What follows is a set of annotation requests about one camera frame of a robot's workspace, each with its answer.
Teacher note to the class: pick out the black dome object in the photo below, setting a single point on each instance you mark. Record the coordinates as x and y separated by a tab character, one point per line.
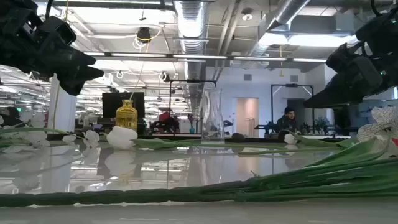
282	133
238	137

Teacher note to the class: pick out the red bag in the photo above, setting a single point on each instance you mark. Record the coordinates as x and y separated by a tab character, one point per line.
164	116

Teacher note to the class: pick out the silver ribbed air duct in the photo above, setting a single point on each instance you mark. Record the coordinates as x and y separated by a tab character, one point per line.
191	25

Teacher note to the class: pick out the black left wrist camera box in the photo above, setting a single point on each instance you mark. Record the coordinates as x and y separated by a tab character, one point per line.
59	29

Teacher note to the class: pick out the black monitor screen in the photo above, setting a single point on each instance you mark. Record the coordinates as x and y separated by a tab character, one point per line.
110	105

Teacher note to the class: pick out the clear glass vase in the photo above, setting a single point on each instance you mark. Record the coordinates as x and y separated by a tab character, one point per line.
213	124

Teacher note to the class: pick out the pale door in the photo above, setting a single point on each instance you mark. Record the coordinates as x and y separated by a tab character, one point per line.
247	116

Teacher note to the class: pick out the person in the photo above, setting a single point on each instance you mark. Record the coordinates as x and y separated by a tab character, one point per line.
287	121

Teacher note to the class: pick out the silver smooth air duct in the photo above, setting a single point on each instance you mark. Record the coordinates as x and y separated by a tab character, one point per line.
286	12

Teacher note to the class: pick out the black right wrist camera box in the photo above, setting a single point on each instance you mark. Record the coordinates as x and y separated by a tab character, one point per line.
342	59

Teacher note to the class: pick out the long light bar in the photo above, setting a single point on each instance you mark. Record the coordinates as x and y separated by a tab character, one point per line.
199	56

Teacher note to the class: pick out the small white tulip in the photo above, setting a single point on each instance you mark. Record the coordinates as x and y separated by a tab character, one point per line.
290	139

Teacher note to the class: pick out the yellow glass vase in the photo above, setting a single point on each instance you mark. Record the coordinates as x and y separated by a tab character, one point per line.
126	116

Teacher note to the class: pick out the large white tulip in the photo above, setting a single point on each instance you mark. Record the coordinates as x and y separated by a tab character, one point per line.
121	138

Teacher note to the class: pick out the black metal frame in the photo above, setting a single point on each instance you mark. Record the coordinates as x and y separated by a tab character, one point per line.
192	81
292	85

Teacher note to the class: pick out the white veined flower bunch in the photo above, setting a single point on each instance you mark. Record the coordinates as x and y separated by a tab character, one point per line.
311	183

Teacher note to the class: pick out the potted green plant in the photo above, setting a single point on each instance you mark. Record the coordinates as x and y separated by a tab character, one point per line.
321	123

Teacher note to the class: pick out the white column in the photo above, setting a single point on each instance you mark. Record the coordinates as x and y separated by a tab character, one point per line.
65	112

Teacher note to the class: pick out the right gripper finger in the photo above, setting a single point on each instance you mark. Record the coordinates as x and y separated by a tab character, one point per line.
335	99
357	76

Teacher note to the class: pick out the grey wall vent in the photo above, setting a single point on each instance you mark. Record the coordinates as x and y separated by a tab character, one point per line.
247	77
294	78

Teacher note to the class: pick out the black ceiling camera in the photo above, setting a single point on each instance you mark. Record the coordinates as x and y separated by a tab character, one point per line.
144	34

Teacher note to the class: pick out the white blossom spray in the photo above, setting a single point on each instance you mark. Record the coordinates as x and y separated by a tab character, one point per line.
35	137

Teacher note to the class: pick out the blue vase with flower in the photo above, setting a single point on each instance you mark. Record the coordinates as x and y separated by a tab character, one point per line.
191	129

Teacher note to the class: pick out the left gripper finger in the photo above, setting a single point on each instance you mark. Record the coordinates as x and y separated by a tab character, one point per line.
79	59
77	77

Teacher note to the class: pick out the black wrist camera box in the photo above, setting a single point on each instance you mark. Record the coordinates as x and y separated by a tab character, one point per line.
59	29
342	59

